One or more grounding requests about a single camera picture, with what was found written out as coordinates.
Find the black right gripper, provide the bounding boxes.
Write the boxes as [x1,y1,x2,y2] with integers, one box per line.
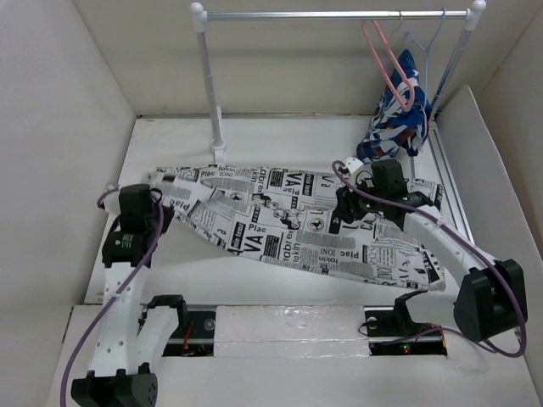
[332,174,387,224]

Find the newspaper print trousers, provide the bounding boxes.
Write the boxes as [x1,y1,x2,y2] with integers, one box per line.
[143,164,446,291]

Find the pink clothes hanger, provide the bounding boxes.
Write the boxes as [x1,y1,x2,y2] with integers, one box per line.
[361,19,417,113]

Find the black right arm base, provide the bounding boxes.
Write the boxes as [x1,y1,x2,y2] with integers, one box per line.
[358,306,448,357]

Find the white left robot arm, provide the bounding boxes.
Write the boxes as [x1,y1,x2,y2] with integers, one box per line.
[59,184,190,406]

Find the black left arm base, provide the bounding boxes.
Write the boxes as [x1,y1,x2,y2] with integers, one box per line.
[163,305,216,357]

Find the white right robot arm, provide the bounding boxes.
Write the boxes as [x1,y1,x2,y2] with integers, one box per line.
[332,157,528,345]

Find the light blue clothes hanger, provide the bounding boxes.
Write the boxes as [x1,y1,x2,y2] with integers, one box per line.
[406,7,447,133]

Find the blue patterned garment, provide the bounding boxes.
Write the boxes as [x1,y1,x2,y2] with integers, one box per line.
[355,49,432,164]

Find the white clothes rack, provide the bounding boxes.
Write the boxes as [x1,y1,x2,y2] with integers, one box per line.
[190,1,487,164]

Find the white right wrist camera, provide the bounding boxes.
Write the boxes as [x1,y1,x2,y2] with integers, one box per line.
[341,157,364,177]

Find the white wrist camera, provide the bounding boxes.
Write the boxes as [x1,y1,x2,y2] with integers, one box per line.
[341,157,364,177]
[104,184,120,193]

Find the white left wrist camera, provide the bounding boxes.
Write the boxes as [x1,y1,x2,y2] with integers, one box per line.
[104,184,120,193]

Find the aluminium rail right side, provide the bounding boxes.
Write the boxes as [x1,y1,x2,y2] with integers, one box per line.
[428,122,471,239]

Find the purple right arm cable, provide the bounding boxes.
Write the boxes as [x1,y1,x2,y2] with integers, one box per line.
[332,159,529,359]

